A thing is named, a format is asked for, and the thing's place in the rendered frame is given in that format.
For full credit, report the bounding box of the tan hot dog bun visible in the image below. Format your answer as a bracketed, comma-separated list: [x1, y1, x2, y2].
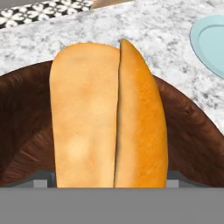
[48, 38, 170, 189]

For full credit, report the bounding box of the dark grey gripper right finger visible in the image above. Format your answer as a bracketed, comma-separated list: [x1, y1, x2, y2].
[166, 170, 210, 188]

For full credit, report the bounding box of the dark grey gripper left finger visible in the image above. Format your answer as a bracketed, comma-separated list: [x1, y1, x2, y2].
[6, 171, 58, 188]

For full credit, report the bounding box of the dark brown wooden bowl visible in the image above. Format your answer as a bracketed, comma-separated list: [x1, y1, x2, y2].
[0, 59, 224, 188]

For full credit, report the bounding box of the light blue plate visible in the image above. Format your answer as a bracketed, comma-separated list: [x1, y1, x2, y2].
[189, 15, 224, 80]

